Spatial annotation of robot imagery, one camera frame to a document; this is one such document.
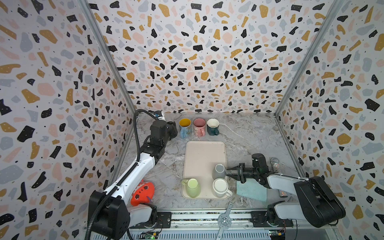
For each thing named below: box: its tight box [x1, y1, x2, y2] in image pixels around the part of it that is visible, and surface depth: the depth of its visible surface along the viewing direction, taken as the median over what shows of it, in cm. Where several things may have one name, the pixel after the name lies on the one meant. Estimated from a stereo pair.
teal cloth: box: [236, 178, 268, 202], surface depth 83 cm
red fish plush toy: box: [130, 179, 155, 206], surface depth 76 cm
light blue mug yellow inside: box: [179, 118, 192, 140], surface depth 105 cm
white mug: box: [212, 178, 233, 198], surface depth 80 cm
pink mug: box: [193, 117, 207, 138], surface depth 104 cm
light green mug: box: [181, 178, 201, 198], surface depth 78 cm
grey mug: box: [212, 163, 226, 180], surface depth 83 cm
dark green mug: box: [206, 118, 220, 136], surface depth 105 cm
